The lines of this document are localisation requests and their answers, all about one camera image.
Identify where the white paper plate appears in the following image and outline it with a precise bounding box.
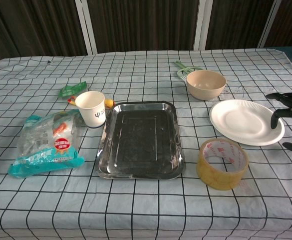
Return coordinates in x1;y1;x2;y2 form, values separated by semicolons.
209;99;286;147

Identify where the beige bowl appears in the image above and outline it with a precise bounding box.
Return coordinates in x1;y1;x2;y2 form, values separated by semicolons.
186;69;227;101

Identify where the white paper cup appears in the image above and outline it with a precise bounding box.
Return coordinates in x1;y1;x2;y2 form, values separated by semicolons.
74;90;107;130

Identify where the metal tray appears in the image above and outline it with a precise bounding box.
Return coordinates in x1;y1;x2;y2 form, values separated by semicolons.
95;100;186;180

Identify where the yellow clear tape roll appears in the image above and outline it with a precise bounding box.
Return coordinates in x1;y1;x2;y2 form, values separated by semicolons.
196;138;249;191

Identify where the green small brush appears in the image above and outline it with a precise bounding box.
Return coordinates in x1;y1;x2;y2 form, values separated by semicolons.
174;60;204;82

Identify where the dark brown curtain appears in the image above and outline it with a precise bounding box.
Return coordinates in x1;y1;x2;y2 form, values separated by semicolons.
0;0;292;70

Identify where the checkered light blue tablecloth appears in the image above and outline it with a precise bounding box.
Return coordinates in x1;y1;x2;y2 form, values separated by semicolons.
0;48;292;240

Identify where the yellow rubber chicken toy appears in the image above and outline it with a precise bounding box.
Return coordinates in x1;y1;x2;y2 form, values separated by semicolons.
67;96;115;109

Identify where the green snack packet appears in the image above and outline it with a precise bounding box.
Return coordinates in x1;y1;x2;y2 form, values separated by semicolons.
58;81;88;100

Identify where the teal clear snack bag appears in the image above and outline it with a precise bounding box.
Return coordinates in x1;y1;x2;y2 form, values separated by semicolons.
7;109;86;179

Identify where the white metal frame post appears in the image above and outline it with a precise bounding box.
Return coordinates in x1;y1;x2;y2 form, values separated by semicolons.
193;0;214;51
75;0;98;55
257;0;283;48

